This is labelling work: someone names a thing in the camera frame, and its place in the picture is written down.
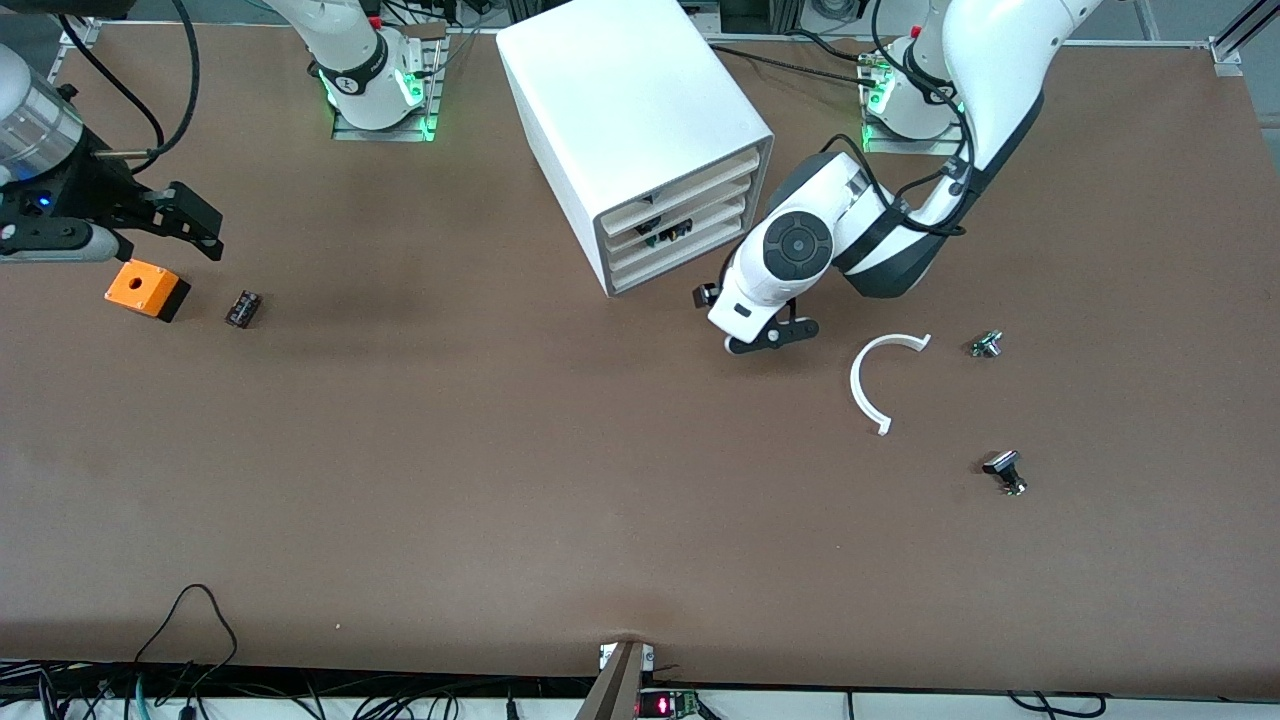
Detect white drawer with tan front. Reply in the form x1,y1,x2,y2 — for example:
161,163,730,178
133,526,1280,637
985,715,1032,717
606,172,759,253
612,213,749,293
600,145,769,236
610,193,753,271

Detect orange button box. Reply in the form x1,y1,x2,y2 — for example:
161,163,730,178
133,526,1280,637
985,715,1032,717
104,258,192,324

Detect white drawer cabinet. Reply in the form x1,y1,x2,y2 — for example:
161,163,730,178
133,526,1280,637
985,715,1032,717
495,0,778,298

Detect black-headed silver button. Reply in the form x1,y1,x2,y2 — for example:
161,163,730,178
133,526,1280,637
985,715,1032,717
981,449,1029,498

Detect white curved plastic arc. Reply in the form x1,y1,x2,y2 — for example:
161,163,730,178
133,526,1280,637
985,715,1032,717
849,332,933,437

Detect red LED display board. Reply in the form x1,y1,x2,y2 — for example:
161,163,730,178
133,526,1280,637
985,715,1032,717
638,688,703,720

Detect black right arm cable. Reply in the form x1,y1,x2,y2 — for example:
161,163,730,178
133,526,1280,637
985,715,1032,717
55,0,199,176

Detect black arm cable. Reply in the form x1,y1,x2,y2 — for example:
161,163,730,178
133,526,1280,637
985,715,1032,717
720,0,976,291
55,0,199,176

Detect aluminium frame corner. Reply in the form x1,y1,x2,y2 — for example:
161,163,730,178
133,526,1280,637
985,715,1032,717
1208,0,1280,79
45,15,101,56

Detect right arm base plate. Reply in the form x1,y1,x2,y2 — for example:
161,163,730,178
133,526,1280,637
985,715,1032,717
330,30,448,144

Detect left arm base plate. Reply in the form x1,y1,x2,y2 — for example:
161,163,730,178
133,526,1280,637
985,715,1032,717
860,45,963,157

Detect black cables behind cabinet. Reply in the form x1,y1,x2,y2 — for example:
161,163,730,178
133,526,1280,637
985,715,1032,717
705,28,891,93

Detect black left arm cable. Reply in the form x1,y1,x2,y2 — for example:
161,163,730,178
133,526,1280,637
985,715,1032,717
720,0,976,291

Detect black looped cable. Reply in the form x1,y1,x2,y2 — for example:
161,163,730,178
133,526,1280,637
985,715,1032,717
130,584,241,701

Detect wooden camera post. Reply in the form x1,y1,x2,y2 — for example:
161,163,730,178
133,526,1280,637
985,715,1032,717
575,640,647,720

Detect black cable bundle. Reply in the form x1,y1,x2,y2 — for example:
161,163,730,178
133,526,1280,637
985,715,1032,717
0,660,601,720

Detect short black cable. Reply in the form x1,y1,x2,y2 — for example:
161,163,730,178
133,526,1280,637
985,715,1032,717
1005,690,1109,720

